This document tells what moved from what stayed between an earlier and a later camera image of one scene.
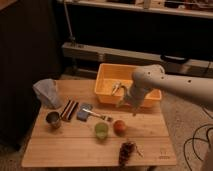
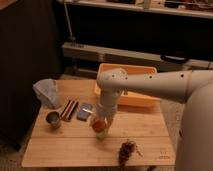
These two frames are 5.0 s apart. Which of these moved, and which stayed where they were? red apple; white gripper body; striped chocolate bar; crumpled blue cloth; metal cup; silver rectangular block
Moved: red apple; white gripper body
Stayed: silver rectangular block; crumpled blue cloth; striped chocolate bar; metal cup
